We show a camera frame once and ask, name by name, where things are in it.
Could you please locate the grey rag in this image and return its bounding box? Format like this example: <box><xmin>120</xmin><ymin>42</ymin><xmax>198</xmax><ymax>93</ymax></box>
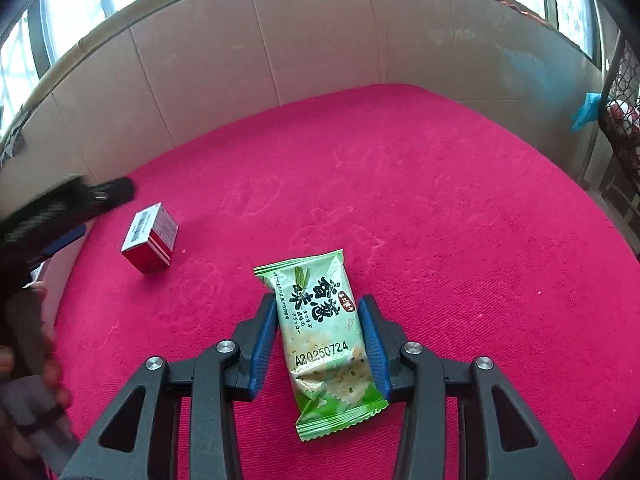
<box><xmin>0</xmin><ymin>105</ymin><xmax>28</xmax><ymax>163</ymax></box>

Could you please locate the small red box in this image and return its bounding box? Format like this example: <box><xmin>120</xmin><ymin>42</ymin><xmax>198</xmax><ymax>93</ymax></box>
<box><xmin>121</xmin><ymin>202</ymin><xmax>179</xmax><ymax>275</ymax></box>

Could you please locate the green cracker packet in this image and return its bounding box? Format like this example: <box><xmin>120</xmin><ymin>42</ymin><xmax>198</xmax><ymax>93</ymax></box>
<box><xmin>253</xmin><ymin>248</ymin><xmax>390</xmax><ymax>442</ymax></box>

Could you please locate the red table cloth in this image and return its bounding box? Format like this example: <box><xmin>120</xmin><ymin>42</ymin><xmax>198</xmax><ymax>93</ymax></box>
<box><xmin>42</xmin><ymin>83</ymin><xmax>640</xmax><ymax>480</ymax></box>

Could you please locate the black wire basket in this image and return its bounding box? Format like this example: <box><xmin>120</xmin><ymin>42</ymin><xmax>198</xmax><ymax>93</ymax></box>
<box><xmin>597</xmin><ymin>30</ymin><xmax>640</xmax><ymax>256</ymax></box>

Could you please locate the person's left hand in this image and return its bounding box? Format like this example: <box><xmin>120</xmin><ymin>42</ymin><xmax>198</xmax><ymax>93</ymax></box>
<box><xmin>0</xmin><ymin>282</ymin><xmax>73</xmax><ymax>411</ymax></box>

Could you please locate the orange red cloth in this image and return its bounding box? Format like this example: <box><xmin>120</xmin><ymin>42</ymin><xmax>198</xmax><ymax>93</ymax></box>
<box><xmin>500</xmin><ymin>0</ymin><xmax>551</xmax><ymax>24</ymax></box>

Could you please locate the blue plastic piece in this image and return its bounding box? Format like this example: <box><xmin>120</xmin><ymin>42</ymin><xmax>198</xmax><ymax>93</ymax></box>
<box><xmin>570</xmin><ymin>91</ymin><xmax>601</xmax><ymax>133</ymax></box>

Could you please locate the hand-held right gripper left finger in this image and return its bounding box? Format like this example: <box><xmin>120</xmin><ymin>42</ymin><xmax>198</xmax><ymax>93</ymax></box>
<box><xmin>59</xmin><ymin>292</ymin><xmax>279</xmax><ymax>480</ymax></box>

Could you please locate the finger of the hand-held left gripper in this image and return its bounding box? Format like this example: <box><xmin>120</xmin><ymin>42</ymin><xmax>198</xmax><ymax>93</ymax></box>
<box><xmin>75</xmin><ymin>175</ymin><xmax>137</xmax><ymax>217</ymax></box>
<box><xmin>30</xmin><ymin>224</ymin><xmax>88</xmax><ymax>262</ymax></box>

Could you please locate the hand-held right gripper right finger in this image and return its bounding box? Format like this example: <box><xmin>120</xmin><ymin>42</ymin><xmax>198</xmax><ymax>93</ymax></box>
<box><xmin>357</xmin><ymin>294</ymin><xmax>576</xmax><ymax>480</ymax></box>

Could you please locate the red floral cushion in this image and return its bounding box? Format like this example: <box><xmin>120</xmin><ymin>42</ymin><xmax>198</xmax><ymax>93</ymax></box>
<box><xmin>605</xmin><ymin>100</ymin><xmax>640</xmax><ymax>133</ymax></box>

